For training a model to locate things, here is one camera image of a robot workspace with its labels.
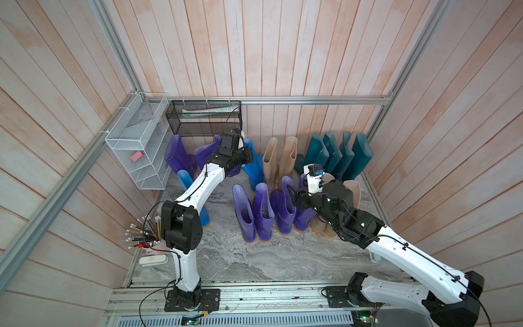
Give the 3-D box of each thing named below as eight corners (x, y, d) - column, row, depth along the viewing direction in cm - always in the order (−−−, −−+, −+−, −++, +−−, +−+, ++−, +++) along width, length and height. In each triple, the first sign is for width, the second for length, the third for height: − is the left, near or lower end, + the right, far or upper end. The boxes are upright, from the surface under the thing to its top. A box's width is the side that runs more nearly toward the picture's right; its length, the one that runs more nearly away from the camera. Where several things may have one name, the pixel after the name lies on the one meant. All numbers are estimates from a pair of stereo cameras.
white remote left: (142, 266, 83) (138, 263, 80) (144, 259, 85) (140, 256, 81) (167, 264, 83) (163, 261, 80) (168, 257, 85) (165, 254, 82)
